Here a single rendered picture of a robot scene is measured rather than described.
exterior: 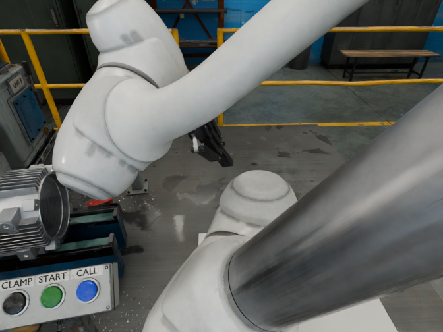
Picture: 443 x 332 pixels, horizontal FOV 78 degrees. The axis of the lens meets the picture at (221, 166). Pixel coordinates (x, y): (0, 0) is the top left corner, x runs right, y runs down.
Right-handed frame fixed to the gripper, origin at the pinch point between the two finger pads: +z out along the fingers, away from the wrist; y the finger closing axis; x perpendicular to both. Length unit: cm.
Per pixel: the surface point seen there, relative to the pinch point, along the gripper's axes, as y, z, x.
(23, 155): -13, -4, -80
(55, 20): -238, 33, -232
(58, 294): 34.4, -21.4, -15.1
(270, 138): -43, 54, -1
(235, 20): -425, 208, -97
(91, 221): 15.3, -2.1, -36.1
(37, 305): 36.0, -21.9, -18.1
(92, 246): 22.3, -3.7, -31.3
